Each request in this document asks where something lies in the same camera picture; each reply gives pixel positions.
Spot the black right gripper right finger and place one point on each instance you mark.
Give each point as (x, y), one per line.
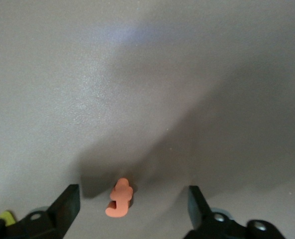
(204, 224)

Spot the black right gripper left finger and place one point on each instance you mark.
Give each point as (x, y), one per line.
(60, 214)

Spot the orange foam letter r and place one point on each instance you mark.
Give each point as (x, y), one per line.
(121, 199)

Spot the yellow foam letter u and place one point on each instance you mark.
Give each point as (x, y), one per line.
(6, 217)

